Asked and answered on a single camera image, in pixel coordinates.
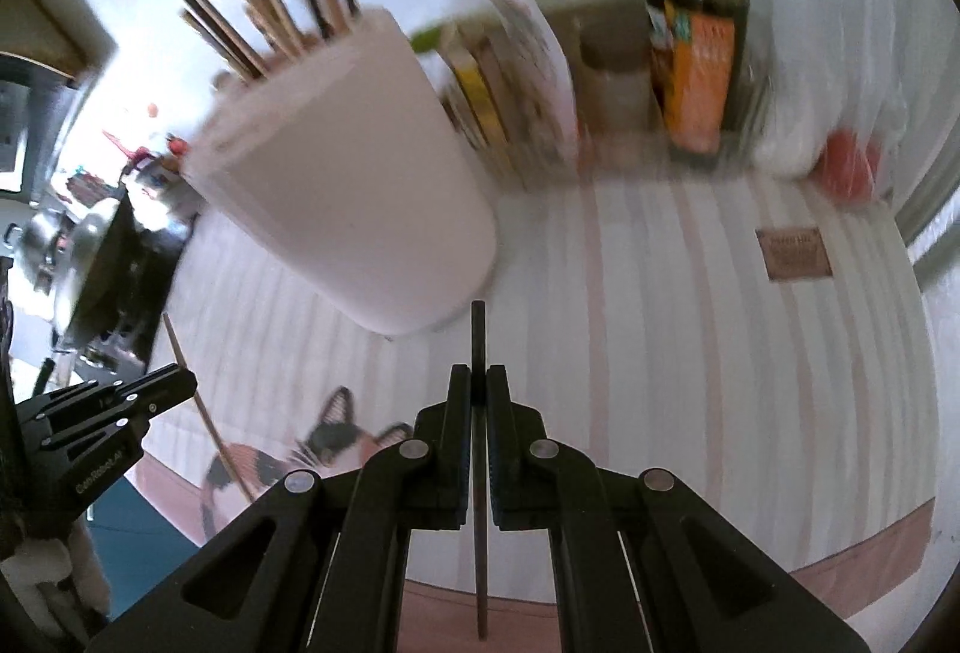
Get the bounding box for light wooden chopstick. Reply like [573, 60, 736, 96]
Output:
[161, 312, 256, 504]

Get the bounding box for striped cat table mat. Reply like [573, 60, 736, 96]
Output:
[130, 176, 939, 617]

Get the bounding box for white plastic bag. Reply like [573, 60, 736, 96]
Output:
[752, 0, 908, 204]

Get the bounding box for white utensil holder cup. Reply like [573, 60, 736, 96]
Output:
[184, 8, 498, 336]

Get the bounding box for black induction cooker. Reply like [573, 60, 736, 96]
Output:
[52, 226, 190, 378]

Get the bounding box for black cap sauce bottle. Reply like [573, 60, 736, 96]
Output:
[664, 0, 750, 171]

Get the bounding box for steel wok lid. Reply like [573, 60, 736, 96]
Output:
[52, 195, 137, 350]

